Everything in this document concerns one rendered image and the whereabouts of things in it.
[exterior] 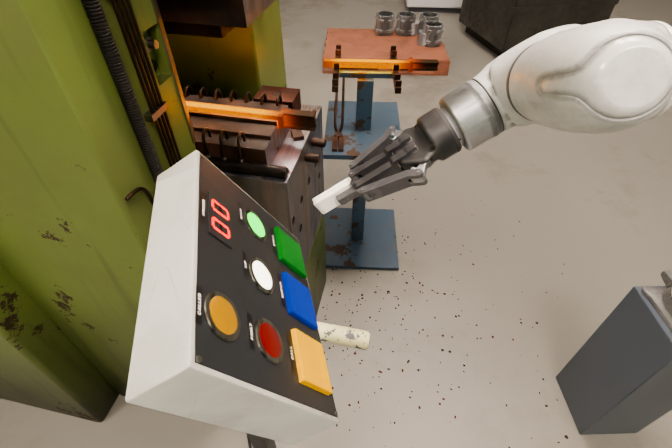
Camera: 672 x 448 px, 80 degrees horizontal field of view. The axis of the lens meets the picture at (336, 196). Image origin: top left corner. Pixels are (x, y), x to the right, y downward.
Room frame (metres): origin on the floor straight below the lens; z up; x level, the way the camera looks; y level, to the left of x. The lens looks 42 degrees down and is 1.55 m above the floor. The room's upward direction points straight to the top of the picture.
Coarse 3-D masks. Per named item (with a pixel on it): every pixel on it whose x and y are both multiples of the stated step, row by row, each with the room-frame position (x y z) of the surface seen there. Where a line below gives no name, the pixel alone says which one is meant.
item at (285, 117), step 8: (192, 104) 0.96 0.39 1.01; (200, 104) 0.96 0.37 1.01; (208, 104) 0.96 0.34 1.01; (216, 104) 0.96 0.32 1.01; (216, 112) 0.93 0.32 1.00; (224, 112) 0.93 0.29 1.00; (232, 112) 0.92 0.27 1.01; (240, 112) 0.92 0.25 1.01; (248, 112) 0.92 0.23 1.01; (256, 112) 0.92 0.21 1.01; (264, 112) 0.92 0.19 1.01; (272, 112) 0.92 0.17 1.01; (280, 112) 0.91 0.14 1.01; (288, 112) 0.90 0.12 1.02; (296, 112) 0.90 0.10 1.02; (304, 112) 0.90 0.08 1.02; (312, 112) 0.90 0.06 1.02; (280, 120) 0.89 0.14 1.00; (288, 120) 0.90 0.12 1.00; (296, 120) 0.89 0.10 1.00; (304, 120) 0.89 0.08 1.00; (312, 120) 0.89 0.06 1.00; (296, 128) 0.89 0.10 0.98; (304, 128) 0.88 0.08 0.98; (312, 128) 0.88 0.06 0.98
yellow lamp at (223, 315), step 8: (216, 296) 0.25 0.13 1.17; (216, 304) 0.24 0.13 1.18; (224, 304) 0.24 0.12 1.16; (216, 312) 0.23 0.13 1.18; (224, 312) 0.23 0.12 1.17; (232, 312) 0.24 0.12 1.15; (216, 320) 0.22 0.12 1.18; (224, 320) 0.22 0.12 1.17; (232, 320) 0.23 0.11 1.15; (224, 328) 0.22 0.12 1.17; (232, 328) 0.22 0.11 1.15
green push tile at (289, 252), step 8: (280, 232) 0.47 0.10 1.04; (280, 240) 0.45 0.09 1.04; (288, 240) 0.47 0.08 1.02; (280, 248) 0.43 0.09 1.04; (288, 248) 0.45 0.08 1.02; (296, 248) 0.47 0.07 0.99; (280, 256) 0.41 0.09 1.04; (288, 256) 0.42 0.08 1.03; (296, 256) 0.44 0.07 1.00; (288, 264) 0.41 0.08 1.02; (296, 264) 0.42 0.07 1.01; (296, 272) 0.41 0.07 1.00; (304, 272) 0.42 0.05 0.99
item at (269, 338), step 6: (264, 324) 0.26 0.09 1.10; (264, 330) 0.25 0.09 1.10; (270, 330) 0.25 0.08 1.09; (264, 336) 0.24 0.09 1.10; (270, 336) 0.25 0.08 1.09; (276, 336) 0.25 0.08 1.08; (264, 342) 0.23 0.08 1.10; (270, 342) 0.24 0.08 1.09; (276, 342) 0.24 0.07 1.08; (270, 348) 0.23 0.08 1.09; (276, 348) 0.23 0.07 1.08; (270, 354) 0.22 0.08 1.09; (276, 354) 0.23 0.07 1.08
